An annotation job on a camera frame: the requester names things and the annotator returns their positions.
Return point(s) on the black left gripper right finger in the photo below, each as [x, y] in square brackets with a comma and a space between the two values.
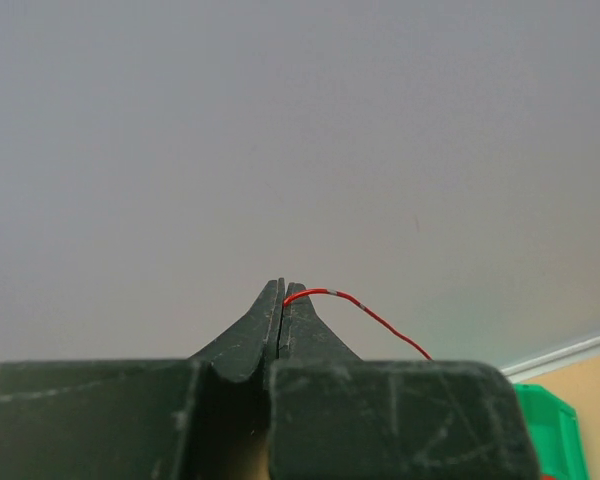
[336, 416]

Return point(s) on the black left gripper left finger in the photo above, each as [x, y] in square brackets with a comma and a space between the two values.
[204, 416]

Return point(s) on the far green plastic bin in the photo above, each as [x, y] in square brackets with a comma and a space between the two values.
[555, 433]

